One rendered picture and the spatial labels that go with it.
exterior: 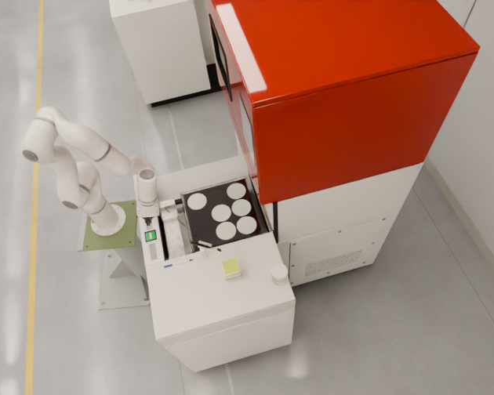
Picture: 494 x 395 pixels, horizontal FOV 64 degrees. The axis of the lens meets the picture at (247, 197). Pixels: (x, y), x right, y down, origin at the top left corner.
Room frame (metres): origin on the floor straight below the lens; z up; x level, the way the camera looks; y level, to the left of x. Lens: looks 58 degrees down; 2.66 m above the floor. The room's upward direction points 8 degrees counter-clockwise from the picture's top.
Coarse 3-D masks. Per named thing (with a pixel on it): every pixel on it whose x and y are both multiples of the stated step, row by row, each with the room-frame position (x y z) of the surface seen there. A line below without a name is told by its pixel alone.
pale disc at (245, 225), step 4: (248, 216) 1.00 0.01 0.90; (240, 220) 0.98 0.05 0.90; (244, 220) 0.98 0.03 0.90; (248, 220) 0.97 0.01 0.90; (252, 220) 0.97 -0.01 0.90; (240, 224) 0.96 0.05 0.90; (244, 224) 0.96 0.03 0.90; (248, 224) 0.95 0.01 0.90; (252, 224) 0.95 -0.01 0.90; (240, 228) 0.94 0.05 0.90; (244, 228) 0.93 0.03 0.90; (248, 228) 0.93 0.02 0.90; (252, 228) 0.93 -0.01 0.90; (244, 232) 0.91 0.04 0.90; (248, 232) 0.91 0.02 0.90
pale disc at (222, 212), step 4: (216, 208) 1.07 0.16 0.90; (220, 208) 1.07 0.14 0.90; (224, 208) 1.06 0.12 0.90; (228, 208) 1.06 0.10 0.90; (212, 212) 1.05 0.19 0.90; (216, 212) 1.05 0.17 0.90; (220, 212) 1.04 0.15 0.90; (224, 212) 1.04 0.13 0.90; (228, 212) 1.04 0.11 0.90; (212, 216) 1.03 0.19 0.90; (216, 216) 1.02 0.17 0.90; (220, 216) 1.02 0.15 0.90; (224, 216) 1.02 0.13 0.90; (228, 216) 1.01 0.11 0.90; (216, 220) 1.00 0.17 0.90; (220, 220) 1.00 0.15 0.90; (224, 220) 0.99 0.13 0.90
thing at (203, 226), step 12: (240, 180) 1.23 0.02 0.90; (192, 192) 1.19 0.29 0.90; (204, 192) 1.18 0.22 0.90; (216, 192) 1.17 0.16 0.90; (216, 204) 1.10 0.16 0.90; (228, 204) 1.09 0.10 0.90; (252, 204) 1.07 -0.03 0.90; (192, 216) 1.04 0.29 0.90; (204, 216) 1.03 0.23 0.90; (240, 216) 1.00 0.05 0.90; (252, 216) 0.99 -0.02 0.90; (192, 228) 0.97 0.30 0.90; (204, 228) 0.96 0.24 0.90; (204, 240) 0.90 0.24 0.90; (216, 240) 0.89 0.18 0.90; (228, 240) 0.88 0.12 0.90
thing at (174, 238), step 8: (168, 208) 1.12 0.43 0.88; (176, 208) 1.13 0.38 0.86; (168, 224) 1.03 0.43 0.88; (176, 224) 1.02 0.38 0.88; (168, 232) 0.98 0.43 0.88; (176, 232) 0.97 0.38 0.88; (168, 240) 0.94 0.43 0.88; (176, 240) 0.93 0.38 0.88; (168, 248) 0.89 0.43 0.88; (176, 248) 0.88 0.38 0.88; (184, 248) 0.88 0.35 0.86
